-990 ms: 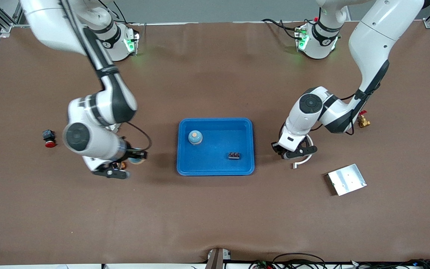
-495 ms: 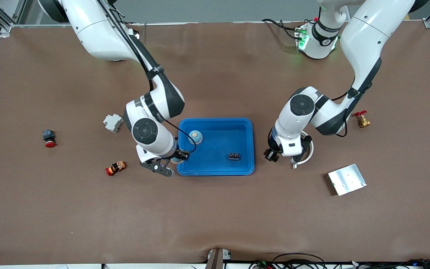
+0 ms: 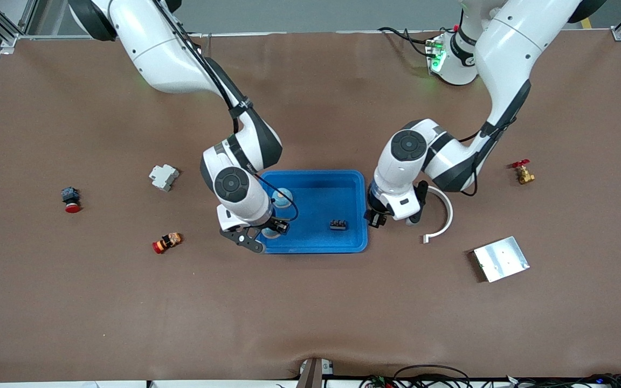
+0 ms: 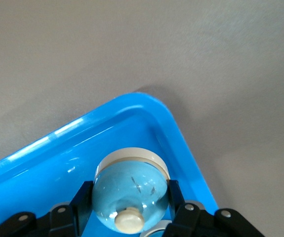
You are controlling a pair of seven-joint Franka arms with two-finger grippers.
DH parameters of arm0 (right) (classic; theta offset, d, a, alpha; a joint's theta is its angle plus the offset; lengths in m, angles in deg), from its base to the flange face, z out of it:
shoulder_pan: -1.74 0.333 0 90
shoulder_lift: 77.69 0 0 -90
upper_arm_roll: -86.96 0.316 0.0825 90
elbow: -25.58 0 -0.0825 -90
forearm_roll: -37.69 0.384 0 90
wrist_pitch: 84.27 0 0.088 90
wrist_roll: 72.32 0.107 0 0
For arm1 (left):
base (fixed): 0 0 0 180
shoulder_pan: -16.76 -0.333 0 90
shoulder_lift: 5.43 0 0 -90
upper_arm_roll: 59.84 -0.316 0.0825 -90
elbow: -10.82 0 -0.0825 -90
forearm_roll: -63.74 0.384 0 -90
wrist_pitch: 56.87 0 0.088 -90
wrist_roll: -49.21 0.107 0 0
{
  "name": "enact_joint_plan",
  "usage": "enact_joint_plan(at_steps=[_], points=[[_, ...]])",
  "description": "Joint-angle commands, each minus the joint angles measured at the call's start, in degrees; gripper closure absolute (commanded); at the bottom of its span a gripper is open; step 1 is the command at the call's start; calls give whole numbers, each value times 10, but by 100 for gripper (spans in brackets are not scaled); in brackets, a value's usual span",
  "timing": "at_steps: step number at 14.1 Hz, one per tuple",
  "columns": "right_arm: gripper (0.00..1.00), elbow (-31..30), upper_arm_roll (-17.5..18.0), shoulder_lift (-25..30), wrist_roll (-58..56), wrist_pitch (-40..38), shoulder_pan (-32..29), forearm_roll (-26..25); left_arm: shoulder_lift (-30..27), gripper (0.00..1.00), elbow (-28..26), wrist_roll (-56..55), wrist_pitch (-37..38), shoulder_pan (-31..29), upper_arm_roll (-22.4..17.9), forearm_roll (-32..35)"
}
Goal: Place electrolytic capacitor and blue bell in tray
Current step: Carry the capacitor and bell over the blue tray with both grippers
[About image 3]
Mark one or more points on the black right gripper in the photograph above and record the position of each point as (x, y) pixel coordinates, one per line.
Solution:
(276, 224)

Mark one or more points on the brown table cover mat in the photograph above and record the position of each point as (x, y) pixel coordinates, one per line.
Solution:
(310, 312)

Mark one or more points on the red button grey body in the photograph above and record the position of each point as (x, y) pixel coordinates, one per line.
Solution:
(70, 196)

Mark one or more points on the metal post with bracket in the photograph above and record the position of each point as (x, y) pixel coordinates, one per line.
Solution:
(313, 374)

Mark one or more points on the black electrolytic capacitor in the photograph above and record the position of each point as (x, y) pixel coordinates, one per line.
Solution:
(338, 224)

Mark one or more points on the aluminium frame profile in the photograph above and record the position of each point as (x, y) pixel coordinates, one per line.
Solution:
(8, 40)

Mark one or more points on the silver metal plate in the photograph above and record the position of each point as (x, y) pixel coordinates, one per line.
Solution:
(501, 260)

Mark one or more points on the red yellow black push button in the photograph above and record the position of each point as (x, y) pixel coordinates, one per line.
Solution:
(166, 243)

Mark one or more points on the blue plastic tray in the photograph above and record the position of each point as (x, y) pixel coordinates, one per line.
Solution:
(316, 205)

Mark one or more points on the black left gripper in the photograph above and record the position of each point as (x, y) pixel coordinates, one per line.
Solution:
(373, 215)

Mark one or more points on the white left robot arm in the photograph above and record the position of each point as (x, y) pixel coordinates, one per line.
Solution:
(510, 48)

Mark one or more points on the white curved plastic bracket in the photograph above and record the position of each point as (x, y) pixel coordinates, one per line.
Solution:
(449, 213)

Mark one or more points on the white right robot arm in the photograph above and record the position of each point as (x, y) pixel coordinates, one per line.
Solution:
(159, 54)

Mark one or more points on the white circuit breaker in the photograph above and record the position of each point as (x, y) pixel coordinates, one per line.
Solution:
(164, 178)

